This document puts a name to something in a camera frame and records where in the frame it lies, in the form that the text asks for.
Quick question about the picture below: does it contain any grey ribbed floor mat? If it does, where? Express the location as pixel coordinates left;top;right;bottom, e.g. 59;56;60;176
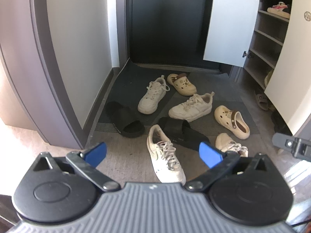
93;74;260;136

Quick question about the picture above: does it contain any black slide sandal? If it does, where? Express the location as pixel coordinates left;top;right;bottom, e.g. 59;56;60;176
105;101;145;137
158;116;211;152

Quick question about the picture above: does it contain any black entry door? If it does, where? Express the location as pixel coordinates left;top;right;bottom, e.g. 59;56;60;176
126;0;220;72

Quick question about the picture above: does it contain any white low leather sneaker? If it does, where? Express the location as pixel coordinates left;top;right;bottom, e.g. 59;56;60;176
215;133;249;158
146;124;186;183

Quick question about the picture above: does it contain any cream clog with brown strap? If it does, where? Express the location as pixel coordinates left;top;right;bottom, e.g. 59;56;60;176
167;73;197;96
214;105;251;140

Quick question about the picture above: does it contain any brown sandal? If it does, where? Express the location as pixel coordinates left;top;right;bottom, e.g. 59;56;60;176
254;90;270;111

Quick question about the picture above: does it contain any cream chunky lace-up sneaker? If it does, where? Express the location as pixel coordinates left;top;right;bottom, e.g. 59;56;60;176
137;75;170;114
168;92;215;122

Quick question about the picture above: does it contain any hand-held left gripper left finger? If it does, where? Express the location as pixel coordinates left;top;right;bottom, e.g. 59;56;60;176
33;142;121;191

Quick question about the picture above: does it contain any grey shoe cabinet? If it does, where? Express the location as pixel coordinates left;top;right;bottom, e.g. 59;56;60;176
228;0;295;110

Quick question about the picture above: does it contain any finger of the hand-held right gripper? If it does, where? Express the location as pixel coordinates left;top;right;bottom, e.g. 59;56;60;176
272;132;311;162

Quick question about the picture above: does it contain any cream and pink sandal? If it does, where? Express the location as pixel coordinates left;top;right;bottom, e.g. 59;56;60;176
267;2;291;19

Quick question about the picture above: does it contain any light green slipper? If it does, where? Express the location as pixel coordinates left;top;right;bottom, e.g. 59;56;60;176
264;69;274;88

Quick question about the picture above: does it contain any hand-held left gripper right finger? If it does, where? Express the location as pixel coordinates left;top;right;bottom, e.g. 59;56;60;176
185;141;277;192

